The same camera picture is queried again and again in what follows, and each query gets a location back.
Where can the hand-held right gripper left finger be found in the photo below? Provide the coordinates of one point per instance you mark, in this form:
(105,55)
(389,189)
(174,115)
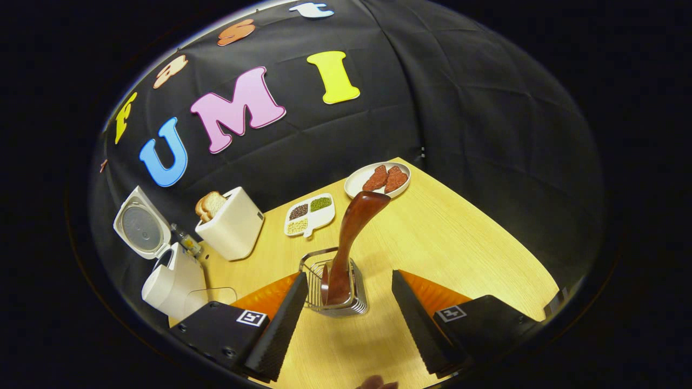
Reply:
(278,329)

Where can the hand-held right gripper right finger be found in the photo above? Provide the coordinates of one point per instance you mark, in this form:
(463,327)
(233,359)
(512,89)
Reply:
(419,329)

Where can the white rice cooker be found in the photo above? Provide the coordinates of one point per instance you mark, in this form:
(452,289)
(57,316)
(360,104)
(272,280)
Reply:
(173,286)

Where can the brown wooden spoon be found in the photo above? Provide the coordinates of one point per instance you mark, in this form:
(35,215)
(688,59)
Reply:
(354,227)

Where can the clear plastic rice container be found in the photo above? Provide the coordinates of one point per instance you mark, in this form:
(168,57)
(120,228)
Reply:
(216,296)

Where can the yellow soybeans pile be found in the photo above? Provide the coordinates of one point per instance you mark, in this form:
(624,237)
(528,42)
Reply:
(297,226)

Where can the white toaster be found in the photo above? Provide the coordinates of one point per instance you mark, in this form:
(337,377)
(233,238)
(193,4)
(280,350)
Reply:
(235,227)

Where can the dark beans pile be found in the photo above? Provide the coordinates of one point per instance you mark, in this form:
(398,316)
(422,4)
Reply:
(298,212)

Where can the white divided dish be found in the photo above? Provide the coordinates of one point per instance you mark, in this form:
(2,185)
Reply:
(324,216)

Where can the small glass bottle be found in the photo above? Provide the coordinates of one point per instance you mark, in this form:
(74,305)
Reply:
(189,244)

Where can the green beans pile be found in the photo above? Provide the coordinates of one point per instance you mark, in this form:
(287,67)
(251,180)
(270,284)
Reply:
(320,203)

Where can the bread slice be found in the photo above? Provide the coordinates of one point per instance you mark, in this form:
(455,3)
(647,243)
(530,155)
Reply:
(199,208)
(214,203)

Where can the red meat slice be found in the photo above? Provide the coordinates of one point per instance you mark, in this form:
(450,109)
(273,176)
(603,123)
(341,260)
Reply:
(396,179)
(376,178)

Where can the white round plate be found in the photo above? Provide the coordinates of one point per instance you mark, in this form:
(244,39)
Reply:
(354,183)

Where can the black backdrop cloth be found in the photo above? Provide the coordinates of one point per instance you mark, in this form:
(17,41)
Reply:
(486,135)

